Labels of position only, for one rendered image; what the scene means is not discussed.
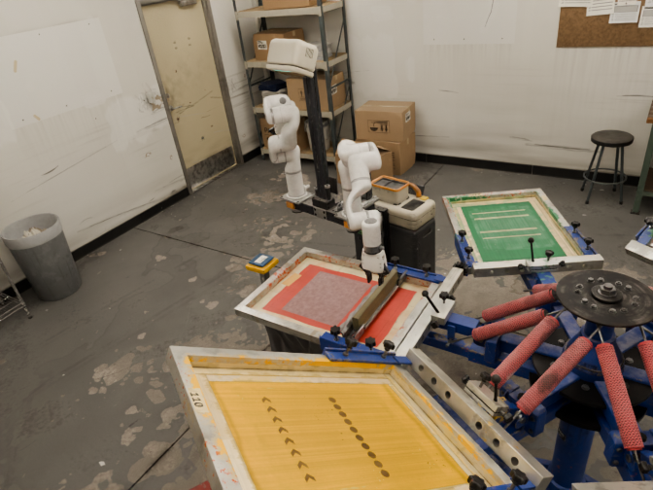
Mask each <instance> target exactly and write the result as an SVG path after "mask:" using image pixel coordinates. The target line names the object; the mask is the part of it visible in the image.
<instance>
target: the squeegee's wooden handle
mask: <svg viewBox="0 0 653 490"><path fill-rule="evenodd" d="M397 279H398V274H397V270H395V269H392V271H391V272H390V273H389V274H388V275H387V277H386V278H385V279H384V283H383V284H382V285H381V286H378V287H377V289H376V290H375V291H374V292H373V293H372V295H371V296H370V297H369V298H368V299H367V301H366V302H365V303H364V304H363V305H362V307H361V308H360V309H359V310H358V312H357V313H356V314H355V315H354V316H353V318H352V320H353V328H354V331H355V332H356V331H357V330H358V329H359V327H360V326H361V325H362V324H365V323H366V322H367V321H368V319H369V318H370V317H371V316H372V314H373V313H374V312H375V311H376V309H377V308H378V307H379V306H380V304H381V303H382V302H383V300H384V299H385V298H386V297H387V295H388V294H389V293H390V292H391V290H392V289H393V288H394V287H395V285H397Z"/></svg>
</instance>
